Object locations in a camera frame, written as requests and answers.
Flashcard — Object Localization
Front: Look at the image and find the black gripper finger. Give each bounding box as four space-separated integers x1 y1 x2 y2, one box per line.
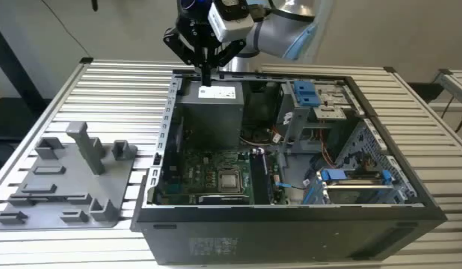
206 40 247 86
161 26 208 86

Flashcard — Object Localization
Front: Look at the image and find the RAM stick with black chips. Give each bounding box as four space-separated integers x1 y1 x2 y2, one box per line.
9 194 88 201

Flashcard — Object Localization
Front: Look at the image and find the black RAM slot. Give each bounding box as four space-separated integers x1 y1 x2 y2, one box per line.
251 152 263 205

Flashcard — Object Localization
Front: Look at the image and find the installed black RAM stick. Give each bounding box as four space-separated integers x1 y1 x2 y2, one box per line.
260 153 275 205

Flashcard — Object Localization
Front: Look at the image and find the grey power supply unit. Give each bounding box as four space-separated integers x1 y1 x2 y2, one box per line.
176 81 246 149

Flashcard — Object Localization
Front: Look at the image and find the blue drive cage latch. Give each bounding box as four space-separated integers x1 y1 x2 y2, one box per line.
292 80 322 108

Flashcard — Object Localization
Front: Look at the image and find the grey metal drive cage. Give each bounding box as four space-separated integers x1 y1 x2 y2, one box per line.
278 80 361 154

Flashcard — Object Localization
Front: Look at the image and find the CPU socket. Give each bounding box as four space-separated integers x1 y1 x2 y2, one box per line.
214 166 246 194

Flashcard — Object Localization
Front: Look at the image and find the green motherboard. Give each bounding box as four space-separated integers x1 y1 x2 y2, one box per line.
155 147 291 206

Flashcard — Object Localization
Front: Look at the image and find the silver CPU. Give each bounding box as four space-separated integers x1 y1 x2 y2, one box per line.
218 173 242 192

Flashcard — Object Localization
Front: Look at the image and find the hard disk in blue carrier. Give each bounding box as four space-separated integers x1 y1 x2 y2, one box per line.
315 168 398 205

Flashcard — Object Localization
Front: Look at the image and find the black graphics card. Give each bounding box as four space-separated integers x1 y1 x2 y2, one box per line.
196 193 255 205

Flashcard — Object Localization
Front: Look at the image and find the grey parts rack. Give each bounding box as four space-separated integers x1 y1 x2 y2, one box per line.
0 120 140 231

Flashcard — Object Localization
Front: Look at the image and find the metal slat side table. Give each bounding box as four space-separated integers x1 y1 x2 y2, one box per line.
427 68 462 113

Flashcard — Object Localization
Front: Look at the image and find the black open PC case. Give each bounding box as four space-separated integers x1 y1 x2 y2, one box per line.
129 68 447 266

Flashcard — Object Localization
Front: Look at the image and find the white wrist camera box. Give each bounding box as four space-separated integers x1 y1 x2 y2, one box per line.
207 1 255 43

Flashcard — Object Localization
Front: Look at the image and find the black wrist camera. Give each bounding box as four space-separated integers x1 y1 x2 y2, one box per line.
222 0 251 14

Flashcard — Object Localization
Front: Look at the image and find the thick black camera cable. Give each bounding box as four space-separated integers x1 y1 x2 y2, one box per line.
252 4 316 22

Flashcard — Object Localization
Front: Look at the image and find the thin black wall cable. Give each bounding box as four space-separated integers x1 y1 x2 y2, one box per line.
41 0 92 59

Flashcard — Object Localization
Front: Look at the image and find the power supply wire bundle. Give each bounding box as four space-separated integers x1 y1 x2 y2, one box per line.
239 125 283 147

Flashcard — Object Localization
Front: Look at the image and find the blue wire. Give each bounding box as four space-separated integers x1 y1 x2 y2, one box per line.
274 179 314 190

